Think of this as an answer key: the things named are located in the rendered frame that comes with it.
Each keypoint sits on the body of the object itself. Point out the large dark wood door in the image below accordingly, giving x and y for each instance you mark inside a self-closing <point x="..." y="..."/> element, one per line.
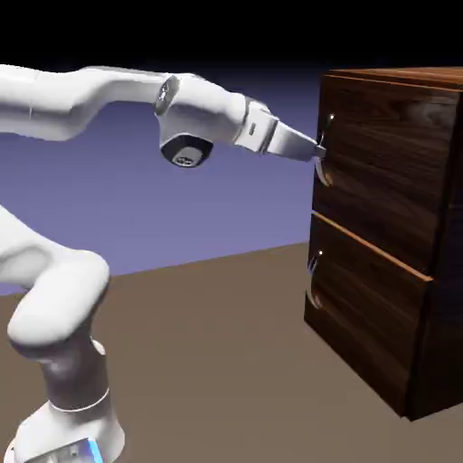
<point x="383" y="170"/>

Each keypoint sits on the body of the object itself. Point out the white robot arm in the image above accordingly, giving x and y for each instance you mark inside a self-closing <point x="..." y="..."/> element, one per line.
<point x="65" y="101"/>

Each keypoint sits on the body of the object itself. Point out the small dark wood door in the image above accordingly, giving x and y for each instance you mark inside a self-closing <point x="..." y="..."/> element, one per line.
<point x="365" y="318"/>

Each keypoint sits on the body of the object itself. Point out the dark wood cabinet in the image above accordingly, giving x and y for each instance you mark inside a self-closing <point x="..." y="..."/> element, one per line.
<point x="416" y="181"/>

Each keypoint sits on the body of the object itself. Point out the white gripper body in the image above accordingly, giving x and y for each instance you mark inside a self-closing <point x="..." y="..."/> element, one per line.
<point x="291" y="141"/>

